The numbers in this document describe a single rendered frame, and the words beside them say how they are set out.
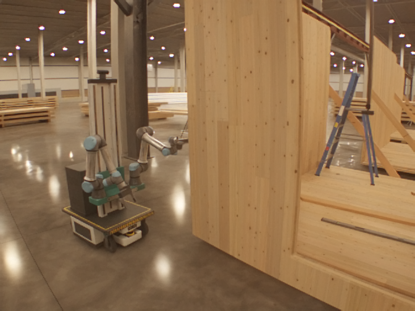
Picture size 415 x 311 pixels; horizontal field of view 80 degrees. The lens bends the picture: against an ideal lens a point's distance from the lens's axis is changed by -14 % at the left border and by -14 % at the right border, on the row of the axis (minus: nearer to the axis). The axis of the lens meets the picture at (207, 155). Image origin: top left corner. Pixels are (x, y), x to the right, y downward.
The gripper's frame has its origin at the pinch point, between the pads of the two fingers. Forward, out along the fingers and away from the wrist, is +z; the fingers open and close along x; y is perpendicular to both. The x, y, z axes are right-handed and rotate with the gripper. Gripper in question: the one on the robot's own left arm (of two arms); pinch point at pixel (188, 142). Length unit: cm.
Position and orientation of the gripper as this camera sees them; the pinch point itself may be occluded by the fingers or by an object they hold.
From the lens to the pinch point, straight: 280.5
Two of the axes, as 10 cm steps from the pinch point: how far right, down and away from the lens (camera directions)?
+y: -0.3, -9.8, -1.9
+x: 7.7, -1.4, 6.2
